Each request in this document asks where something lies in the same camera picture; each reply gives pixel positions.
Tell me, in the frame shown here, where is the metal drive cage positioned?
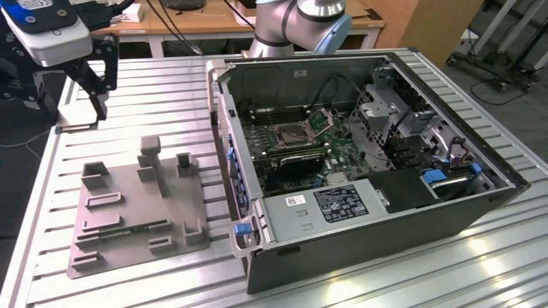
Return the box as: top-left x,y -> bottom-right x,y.
351,65 -> 434,161

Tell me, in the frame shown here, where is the silver CPU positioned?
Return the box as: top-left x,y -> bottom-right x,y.
55,102 -> 99,131

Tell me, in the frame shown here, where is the small white box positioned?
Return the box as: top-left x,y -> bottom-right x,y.
115,3 -> 143,23

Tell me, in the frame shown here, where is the black plastic air shroud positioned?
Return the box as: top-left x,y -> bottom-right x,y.
367,168 -> 444,214

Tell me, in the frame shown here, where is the black graphics card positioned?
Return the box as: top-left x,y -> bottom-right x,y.
267,150 -> 327,182

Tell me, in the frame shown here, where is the thin white floor cable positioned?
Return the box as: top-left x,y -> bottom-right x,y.
0,131 -> 50,149

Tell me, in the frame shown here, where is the black monitor stand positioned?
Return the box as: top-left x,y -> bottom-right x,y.
164,0 -> 204,10

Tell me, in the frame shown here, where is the coloured wire bundle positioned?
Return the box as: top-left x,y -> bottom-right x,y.
444,137 -> 472,167

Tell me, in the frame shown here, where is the blue disk carrier latch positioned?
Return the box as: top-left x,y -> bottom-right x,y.
422,169 -> 450,189

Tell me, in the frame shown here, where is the green RAM stick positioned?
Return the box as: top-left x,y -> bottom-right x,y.
99,223 -> 152,241

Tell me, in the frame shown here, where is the metal socket cover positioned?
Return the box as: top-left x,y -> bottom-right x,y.
306,108 -> 336,135

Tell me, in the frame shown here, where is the wooden desk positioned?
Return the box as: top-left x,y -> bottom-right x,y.
92,0 -> 390,58

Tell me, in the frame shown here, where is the wooden cabinet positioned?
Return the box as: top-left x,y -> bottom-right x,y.
400,0 -> 487,68

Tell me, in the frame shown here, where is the grey power supply unit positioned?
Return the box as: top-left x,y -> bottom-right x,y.
262,179 -> 394,243

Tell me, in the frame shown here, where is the CPU socket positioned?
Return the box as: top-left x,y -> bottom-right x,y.
274,123 -> 316,148

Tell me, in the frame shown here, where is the green motherboard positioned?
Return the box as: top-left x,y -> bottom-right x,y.
238,105 -> 374,198

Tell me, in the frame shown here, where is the metal frame on wheels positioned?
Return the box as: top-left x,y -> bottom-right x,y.
447,0 -> 548,94

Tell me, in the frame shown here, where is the black RAM slot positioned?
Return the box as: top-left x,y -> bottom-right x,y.
248,110 -> 311,117
251,113 -> 312,121
247,107 -> 310,114
252,117 -> 312,124

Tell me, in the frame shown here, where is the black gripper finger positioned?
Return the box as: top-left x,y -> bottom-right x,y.
64,33 -> 120,121
0,65 -> 62,126

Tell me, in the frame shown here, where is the thick black camera cable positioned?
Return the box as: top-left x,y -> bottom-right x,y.
92,0 -> 138,31

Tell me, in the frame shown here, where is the grey parts rack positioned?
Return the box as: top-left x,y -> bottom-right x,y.
64,136 -> 212,280

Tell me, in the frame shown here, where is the black open PC case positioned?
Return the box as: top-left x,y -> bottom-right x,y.
204,51 -> 532,295

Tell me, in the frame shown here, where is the black looped cable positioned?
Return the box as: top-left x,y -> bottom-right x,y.
310,75 -> 366,108

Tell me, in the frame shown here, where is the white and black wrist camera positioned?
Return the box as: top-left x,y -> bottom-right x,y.
0,0 -> 94,68

